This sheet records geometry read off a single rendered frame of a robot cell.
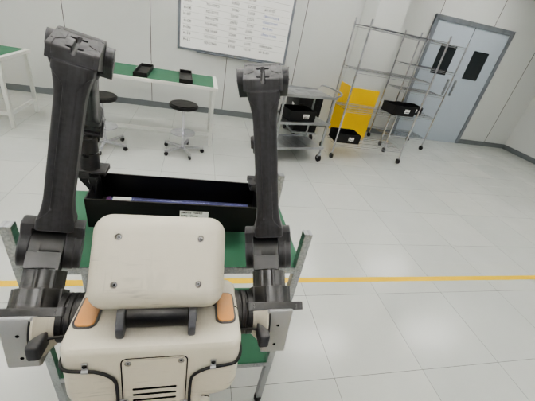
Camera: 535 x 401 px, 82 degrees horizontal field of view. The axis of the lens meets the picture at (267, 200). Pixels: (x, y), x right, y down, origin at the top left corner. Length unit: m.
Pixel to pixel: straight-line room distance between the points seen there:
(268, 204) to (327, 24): 5.46
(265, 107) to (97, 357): 0.50
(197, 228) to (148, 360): 0.22
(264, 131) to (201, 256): 0.27
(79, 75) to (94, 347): 0.43
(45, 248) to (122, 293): 0.23
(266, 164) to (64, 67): 0.38
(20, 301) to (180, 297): 0.28
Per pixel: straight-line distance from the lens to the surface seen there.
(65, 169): 0.65
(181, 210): 1.07
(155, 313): 0.55
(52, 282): 0.68
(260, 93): 0.61
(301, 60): 5.92
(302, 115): 4.25
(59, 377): 1.61
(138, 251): 0.52
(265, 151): 0.61
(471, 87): 7.79
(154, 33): 5.70
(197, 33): 5.63
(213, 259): 0.52
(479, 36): 7.53
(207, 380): 0.62
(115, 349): 0.56
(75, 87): 0.63
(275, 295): 0.65
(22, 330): 0.66
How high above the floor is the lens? 1.70
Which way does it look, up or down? 31 degrees down
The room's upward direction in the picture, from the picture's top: 12 degrees clockwise
